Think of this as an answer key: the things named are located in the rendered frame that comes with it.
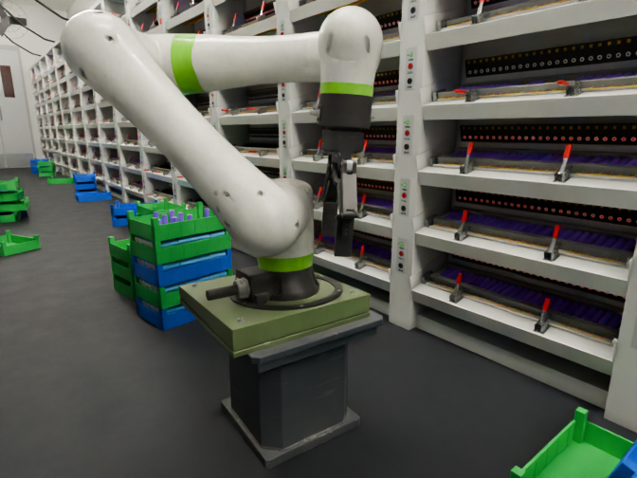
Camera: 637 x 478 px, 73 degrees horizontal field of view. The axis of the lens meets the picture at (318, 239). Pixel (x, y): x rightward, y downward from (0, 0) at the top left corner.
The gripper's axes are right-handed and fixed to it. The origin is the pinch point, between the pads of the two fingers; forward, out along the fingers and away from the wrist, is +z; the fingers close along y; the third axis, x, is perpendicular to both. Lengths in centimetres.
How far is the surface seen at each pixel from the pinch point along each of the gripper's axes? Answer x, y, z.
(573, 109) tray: 58, -17, -28
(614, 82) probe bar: 64, -14, -34
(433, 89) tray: 40, -57, -34
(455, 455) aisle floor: 29, 6, 46
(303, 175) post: 9, -118, 2
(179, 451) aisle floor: -30, -4, 50
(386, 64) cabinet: 35, -94, -45
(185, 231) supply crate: -37, -73, 18
